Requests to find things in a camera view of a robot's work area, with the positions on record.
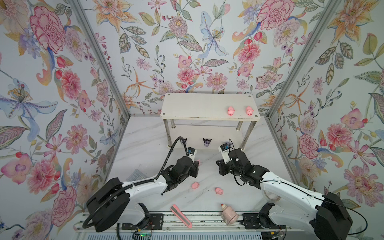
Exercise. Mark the white two-tier shelf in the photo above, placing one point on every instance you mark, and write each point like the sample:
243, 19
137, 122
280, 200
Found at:
209, 107

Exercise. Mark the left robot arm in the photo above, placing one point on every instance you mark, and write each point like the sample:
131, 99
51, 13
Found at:
118, 202

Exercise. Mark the pink pig toy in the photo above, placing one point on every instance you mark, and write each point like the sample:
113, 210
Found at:
231, 111
249, 111
219, 191

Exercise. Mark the small pink toy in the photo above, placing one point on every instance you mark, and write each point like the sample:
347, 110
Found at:
195, 185

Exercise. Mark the pink glue bottle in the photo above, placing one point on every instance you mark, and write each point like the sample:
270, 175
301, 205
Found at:
229, 216

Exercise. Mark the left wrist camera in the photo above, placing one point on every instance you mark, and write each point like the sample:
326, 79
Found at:
192, 153

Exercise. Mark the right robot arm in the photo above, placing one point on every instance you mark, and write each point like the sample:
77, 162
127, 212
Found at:
288, 204

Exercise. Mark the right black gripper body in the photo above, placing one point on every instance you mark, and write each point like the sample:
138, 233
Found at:
225, 169

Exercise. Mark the pink utility knife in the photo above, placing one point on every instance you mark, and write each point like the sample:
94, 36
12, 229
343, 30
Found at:
180, 215

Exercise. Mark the Kuromi figure black purple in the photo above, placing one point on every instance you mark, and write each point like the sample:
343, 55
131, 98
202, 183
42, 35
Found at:
184, 141

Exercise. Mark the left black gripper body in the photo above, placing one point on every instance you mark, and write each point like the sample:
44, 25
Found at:
192, 171

